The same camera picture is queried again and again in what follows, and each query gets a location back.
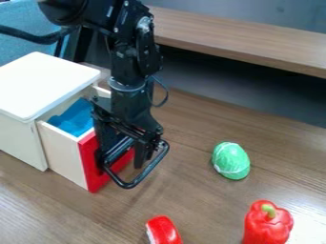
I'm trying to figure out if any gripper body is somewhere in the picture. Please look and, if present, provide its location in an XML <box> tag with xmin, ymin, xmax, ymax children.
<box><xmin>89</xmin><ymin>87</ymin><xmax>166</xmax><ymax>148</ymax></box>

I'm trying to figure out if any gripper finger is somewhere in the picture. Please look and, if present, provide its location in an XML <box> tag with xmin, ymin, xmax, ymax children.
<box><xmin>133</xmin><ymin>140</ymin><xmax>155</xmax><ymax>170</ymax></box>
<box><xmin>92</xmin><ymin>121</ymin><xmax>115</xmax><ymax>174</ymax></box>

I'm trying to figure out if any drawer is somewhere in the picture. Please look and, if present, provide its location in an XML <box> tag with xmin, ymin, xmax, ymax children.
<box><xmin>35</xmin><ymin>85</ymin><xmax>173</xmax><ymax>194</ymax></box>

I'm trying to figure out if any blue cloth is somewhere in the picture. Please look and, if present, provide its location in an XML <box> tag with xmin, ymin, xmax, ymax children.
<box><xmin>46</xmin><ymin>97</ymin><xmax>96</xmax><ymax>138</ymax></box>

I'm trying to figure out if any red toy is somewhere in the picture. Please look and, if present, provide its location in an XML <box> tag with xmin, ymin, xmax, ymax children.
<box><xmin>143</xmin><ymin>214</ymin><xmax>185</xmax><ymax>244</ymax></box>

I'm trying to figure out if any green toy cabbage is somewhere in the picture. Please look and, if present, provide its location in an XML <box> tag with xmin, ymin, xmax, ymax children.
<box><xmin>210</xmin><ymin>141</ymin><xmax>253</xmax><ymax>181</ymax></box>

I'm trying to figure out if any cabinet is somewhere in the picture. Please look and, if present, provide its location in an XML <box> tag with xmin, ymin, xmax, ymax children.
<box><xmin>0</xmin><ymin>51</ymin><xmax>102</xmax><ymax>173</ymax></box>

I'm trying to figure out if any wooden bench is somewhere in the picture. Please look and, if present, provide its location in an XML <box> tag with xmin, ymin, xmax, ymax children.
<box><xmin>145</xmin><ymin>5</ymin><xmax>326</xmax><ymax>80</ymax></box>

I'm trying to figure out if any red toy pepper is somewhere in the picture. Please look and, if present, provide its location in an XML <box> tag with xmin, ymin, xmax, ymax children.
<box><xmin>240</xmin><ymin>199</ymin><xmax>295</xmax><ymax>244</ymax></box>

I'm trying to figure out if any black cable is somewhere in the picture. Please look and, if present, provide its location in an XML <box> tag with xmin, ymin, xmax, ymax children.
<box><xmin>0</xmin><ymin>24</ymin><xmax>73</xmax><ymax>46</ymax></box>

